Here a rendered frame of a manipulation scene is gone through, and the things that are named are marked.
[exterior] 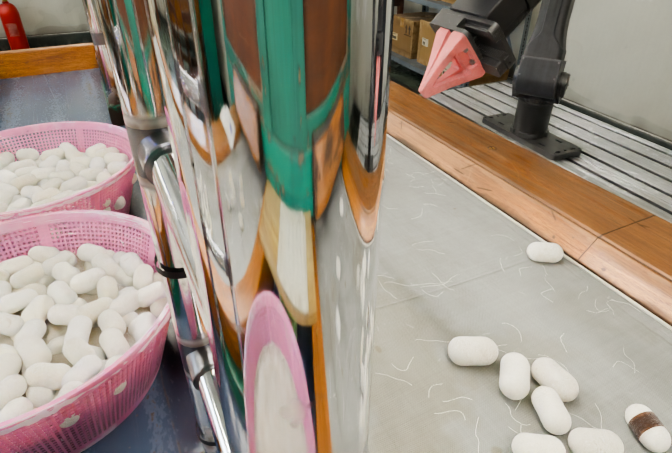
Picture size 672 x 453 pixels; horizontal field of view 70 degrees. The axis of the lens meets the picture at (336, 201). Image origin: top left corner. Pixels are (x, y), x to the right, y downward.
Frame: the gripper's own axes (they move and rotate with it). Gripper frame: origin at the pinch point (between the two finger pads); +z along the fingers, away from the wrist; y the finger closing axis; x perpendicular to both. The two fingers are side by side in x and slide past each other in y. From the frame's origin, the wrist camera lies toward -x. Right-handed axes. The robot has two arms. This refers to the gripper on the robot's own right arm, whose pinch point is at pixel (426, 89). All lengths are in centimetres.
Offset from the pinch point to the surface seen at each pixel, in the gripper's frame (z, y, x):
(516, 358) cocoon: 15.9, 30.8, -1.4
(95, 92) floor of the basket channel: 40, -77, -10
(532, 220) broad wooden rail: 4.0, 16.4, 10.5
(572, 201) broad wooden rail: -0.6, 17.3, 12.3
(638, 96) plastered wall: -112, -90, 174
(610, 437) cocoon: 15.4, 38.0, -0.7
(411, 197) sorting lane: 10.9, 5.1, 5.7
